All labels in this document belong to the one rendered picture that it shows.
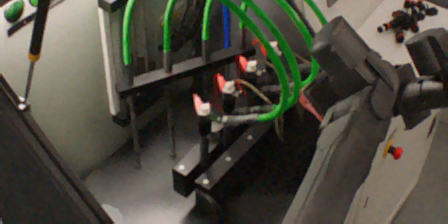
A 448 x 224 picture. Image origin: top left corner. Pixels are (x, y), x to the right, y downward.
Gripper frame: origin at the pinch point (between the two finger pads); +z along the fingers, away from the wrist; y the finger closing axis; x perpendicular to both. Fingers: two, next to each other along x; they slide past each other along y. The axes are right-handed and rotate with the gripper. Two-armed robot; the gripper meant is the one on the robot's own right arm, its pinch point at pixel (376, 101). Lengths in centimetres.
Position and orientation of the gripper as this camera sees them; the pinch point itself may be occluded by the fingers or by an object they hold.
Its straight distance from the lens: 122.0
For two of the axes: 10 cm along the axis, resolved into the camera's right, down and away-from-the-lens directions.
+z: -4.2, 1.3, 9.0
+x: -8.0, 4.1, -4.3
